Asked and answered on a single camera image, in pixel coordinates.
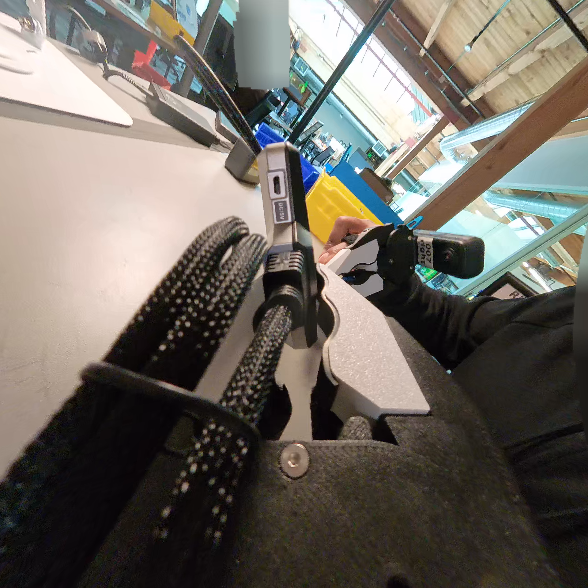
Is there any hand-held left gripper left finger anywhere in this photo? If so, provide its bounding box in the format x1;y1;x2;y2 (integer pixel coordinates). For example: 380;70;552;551
193;271;276;400

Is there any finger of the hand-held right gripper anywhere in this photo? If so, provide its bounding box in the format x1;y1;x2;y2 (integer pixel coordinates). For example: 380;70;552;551
342;266;386;298
328;224;396;275

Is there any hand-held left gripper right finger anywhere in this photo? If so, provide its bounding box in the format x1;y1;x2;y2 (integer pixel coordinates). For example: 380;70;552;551
317;264;432;422

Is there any yellow storage bin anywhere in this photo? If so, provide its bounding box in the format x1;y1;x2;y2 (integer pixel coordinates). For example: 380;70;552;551
305;172;384;244
149;0;196;47

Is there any black hdmi switch box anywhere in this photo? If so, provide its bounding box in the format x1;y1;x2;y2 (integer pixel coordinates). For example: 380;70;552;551
0;141;320;588

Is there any blue storage bin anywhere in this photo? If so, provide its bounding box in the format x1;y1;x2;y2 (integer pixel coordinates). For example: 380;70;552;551
255;124;322;194

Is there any person's right forearm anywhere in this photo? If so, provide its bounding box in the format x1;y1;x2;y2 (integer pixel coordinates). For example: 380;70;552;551
367;271;575;370

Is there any person's right hand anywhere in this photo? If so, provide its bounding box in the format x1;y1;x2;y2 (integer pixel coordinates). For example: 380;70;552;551
317;216;378;265

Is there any large dark blue bin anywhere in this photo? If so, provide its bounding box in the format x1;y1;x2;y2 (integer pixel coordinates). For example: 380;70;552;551
331;158;405;226

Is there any person's black clothing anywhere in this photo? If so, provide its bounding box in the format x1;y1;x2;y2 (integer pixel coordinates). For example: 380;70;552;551
450;285;588;588

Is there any small grey charger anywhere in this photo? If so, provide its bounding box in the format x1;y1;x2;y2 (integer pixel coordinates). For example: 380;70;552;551
215;110;240;144

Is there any black metal pole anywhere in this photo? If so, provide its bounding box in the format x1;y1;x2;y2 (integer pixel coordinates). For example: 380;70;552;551
288;0;397;144

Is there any black power adapter brick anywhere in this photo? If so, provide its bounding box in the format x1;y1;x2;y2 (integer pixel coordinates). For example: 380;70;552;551
69;28;220;147

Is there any red storage bin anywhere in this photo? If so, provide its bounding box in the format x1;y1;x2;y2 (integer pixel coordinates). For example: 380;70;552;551
132;40;174;91

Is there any silver ventilation duct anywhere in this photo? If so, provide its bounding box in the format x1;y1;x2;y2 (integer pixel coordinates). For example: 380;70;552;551
440;101;544;162
482;190;588;222

